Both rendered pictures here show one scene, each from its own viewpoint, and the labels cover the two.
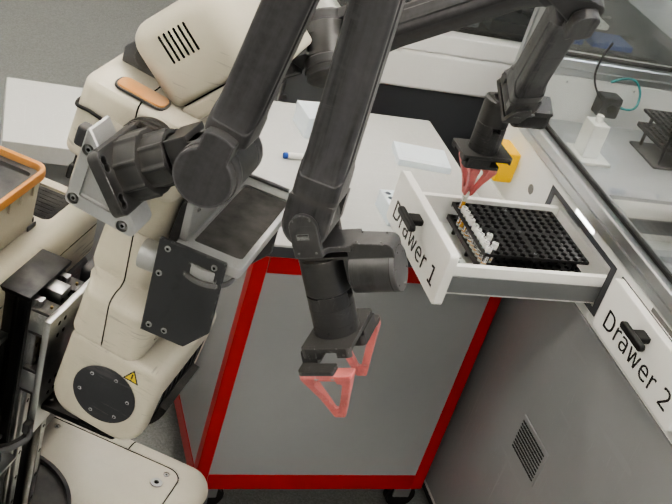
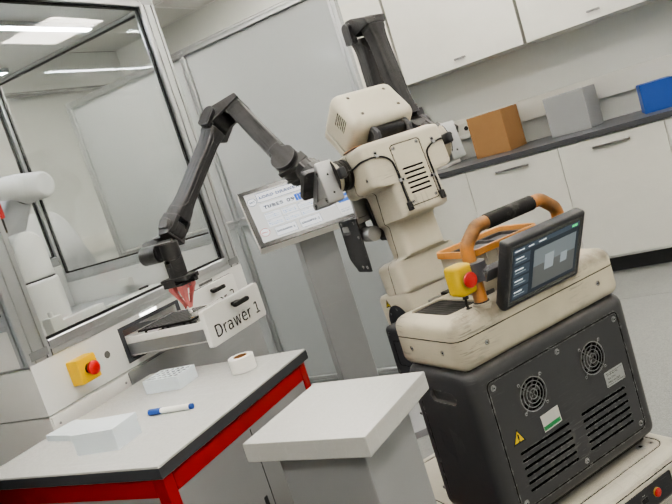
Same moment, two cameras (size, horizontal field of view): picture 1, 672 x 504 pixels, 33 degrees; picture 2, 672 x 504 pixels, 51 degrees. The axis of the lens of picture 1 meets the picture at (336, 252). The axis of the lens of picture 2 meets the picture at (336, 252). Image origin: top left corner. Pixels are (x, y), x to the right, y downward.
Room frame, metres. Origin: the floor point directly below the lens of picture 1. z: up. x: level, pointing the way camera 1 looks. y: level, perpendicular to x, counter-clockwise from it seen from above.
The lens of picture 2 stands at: (2.79, 1.75, 1.24)
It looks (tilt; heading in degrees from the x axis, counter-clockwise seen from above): 8 degrees down; 234
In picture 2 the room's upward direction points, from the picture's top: 18 degrees counter-clockwise
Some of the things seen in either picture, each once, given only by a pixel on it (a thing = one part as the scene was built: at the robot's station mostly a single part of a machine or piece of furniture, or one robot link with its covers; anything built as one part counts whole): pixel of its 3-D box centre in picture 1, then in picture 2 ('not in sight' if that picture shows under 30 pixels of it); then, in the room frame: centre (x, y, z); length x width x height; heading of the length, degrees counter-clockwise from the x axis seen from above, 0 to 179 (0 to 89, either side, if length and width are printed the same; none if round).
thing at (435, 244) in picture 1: (420, 234); (234, 313); (1.82, -0.14, 0.87); 0.29 x 0.02 x 0.11; 24
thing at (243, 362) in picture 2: not in sight; (242, 362); (1.95, 0.07, 0.78); 0.07 x 0.07 x 0.04
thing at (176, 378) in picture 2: (410, 209); (170, 379); (2.08, -0.12, 0.78); 0.12 x 0.08 x 0.04; 116
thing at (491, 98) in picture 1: (499, 111); (168, 251); (1.92, -0.21, 1.11); 0.07 x 0.06 x 0.07; 119
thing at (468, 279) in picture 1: (517, 247); (183, 326); (1.91, -0.33, 0.86); 0.40 x 0.26 x 0.06; 114
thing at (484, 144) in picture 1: (486, 139); (176, 270); (1.92, -0.20, 1.05); 0.10 x 0.07 x 0.07; 115
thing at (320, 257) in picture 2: not in sight; (344, 324); (1.02, -0.74, 0.51); 0.50 x 0.45 x 1.02; 66
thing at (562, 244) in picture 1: (514, 245); (184, 325); (1.90, -0.32, 0.87); 0.22 x 0.18 x 0.06; 114
